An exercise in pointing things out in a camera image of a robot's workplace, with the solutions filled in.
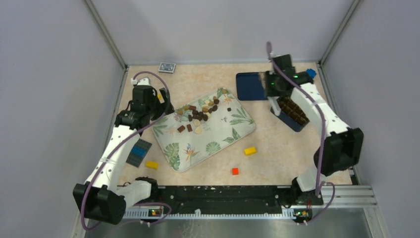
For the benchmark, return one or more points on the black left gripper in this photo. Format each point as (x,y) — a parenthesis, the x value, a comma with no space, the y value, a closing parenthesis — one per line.
(162,106)

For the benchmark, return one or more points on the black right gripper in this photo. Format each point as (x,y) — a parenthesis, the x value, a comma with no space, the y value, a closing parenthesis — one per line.
(269,76)

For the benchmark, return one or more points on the blue chocolate box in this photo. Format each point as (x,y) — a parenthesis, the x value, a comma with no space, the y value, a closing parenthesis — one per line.
(290,113)

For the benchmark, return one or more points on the clear plastic tongs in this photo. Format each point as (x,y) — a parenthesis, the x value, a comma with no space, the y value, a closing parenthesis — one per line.
(275,105)

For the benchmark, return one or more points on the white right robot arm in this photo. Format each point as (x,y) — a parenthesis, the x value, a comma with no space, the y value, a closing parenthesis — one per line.
(294,96)

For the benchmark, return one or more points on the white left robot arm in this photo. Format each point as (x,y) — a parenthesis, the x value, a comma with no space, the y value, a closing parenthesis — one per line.
(100,198)

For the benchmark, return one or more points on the brown rectangular chocolate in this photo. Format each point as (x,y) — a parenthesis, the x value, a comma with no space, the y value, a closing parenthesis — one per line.
(181,128)

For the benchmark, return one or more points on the dark rectangular chocolate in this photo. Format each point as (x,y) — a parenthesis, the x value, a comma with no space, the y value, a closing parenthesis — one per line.
(189,128)

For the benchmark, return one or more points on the white round chocolate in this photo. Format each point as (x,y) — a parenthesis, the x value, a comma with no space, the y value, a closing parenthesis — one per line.
(198,130)

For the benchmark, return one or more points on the dark blue box lid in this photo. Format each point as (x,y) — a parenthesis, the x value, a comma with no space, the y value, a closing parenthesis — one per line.
(249,87)

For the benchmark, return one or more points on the blue toy car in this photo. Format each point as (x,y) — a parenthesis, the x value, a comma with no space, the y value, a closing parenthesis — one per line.
(311,72)

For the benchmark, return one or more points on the grey lego baseplate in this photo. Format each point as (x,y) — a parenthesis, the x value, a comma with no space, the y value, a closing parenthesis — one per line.
(138,153)

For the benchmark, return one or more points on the playing card deck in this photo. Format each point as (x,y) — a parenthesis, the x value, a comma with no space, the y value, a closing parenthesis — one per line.
(167,67)

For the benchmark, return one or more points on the pile of assorted chocolates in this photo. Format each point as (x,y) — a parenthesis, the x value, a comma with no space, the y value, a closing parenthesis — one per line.
(205,105)

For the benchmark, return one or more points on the yellow lego brick left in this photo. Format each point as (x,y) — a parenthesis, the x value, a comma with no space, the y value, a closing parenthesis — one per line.
(152,165)

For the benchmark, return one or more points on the yellow lego brick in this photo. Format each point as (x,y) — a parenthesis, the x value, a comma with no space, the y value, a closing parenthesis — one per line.
(250,151)
(152,165)

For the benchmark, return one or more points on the floral serving tray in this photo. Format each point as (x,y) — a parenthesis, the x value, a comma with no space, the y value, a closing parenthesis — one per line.
(186,149)

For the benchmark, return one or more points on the yellow lego brick right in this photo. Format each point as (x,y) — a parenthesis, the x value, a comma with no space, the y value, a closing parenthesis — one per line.
(250,151)

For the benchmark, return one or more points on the red lego cube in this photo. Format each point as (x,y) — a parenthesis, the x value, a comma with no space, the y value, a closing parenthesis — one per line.
(235,171)

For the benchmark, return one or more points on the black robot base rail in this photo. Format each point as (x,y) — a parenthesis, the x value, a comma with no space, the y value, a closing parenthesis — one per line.
(231,200)

